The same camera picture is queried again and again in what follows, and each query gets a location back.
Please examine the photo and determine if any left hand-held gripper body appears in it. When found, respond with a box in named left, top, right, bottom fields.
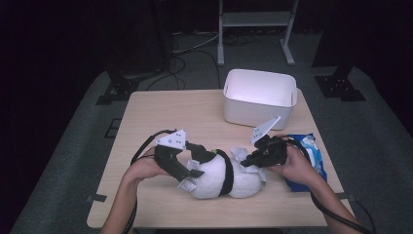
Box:
left=153, top=129, right=188, bottom=181

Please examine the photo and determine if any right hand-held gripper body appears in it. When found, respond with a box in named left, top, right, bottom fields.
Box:
left=249, top=115, right=288, bottom=168

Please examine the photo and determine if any white wet wipe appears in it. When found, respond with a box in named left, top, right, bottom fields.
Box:
left=229, top=146, right=268, bottom=184

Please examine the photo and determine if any panda plush toy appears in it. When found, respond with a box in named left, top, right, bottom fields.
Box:
left=176, top=142, right=268, bottom=200

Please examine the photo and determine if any blue wet wipes packet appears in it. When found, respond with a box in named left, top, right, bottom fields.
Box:
left=284, top=133, right=328, bottom=193

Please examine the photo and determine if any white plastic bin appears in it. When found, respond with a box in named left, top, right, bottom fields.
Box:
left=222, top=68, right=298, bottom=132

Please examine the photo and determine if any person's right hand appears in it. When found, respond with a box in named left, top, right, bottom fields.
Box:
left=267, top=143, right=321, bottom=190

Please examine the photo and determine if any person's left hand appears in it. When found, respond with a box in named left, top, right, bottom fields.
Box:
left=124, top=146, right=170, bottom=185

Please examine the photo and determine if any black stand base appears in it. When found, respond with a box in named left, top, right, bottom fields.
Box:
left=94, top=69, right=141, bottom=106
left=314, top=65, right=367, bottom=102

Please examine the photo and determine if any black tape strip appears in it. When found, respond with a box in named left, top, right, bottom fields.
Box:
left=85, top=193, right=108, bottom=204
left=335, top=191, right=357, bottom=201

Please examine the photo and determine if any white metal stand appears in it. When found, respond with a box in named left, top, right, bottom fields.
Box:
left=216, top=0, right=301, bottom=67

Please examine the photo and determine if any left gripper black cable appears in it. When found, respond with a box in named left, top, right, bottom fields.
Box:
left=122, top=129, right=176, bottom=234

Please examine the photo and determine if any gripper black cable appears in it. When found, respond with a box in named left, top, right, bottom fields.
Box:
left=122, top=129, right=176, bottom=234
left=282, top=136, right=373, bottom=234

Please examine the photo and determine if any black floor cable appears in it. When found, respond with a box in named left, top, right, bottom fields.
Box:
left=145, top=48, right=222, bottom=93

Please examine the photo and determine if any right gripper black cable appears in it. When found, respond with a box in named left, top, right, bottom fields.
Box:
left=282, top=136, right=373, bottom=234

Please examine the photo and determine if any grey floor cable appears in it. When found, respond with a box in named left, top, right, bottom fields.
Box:
left=171, top=31, right=222, bottom=56

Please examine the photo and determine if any thin black cable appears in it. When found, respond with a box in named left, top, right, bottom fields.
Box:
left=352, top=198, right=378, bottom=234

